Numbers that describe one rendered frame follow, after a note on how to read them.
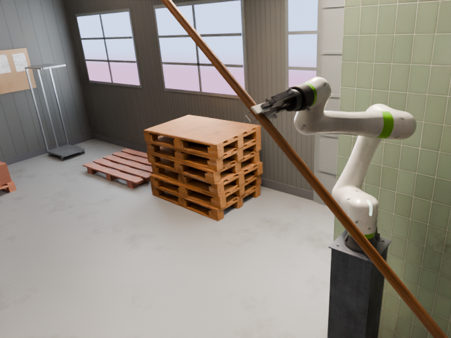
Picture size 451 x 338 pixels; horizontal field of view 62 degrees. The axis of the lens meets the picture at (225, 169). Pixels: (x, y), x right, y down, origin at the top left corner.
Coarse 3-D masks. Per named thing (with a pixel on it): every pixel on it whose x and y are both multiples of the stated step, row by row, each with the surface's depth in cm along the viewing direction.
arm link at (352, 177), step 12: (372, 108) 174; (384, 108) 169; (360, 144) 178; (372, 144) 176; (360, 156) 178; (372, 156) 180; (348, 168) 182; (360, 168) 179; (348, 180) 182; (360, 180) 182; (336, 192) 185
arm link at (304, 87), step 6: (300, 84) 136; (306, 84) 137; (300, 90) 133; (306, 90) 134; (312, 90) 136; (306, 96) 133; (312, 96) 135; (306, 102) 134; (312, 102) 137; (300, 108) 136; (306, 108) 136
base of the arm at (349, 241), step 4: (376, 232) 183; (348, 236) 178; (376, 236) 182; (344, 240) 181; (348, 240) 178; (352, 240) 176; (368, 240) 173; (372, 240) 175; (348, 244) 178; (352, 244) 176; (356, 244) 175; (372, 244) 175; (376, 244) 176; (352, 248) 176; (356, 248) 175; (360, 248) 174
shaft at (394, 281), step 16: (160, 0) 137; (176, 16) 134; (192, 32) 131; (208, 48) 129; (240, 96) 124; (272, 128) 119; (288, 144) 118; (304, 176) 116; (320, 192) 113; (336, 208) 111; (352, 224) 110; (368, 256) 108; (384, 272) 106; (400, 288) 104; (416, 304) 103; (432, 320) 102; (432, 336) 102
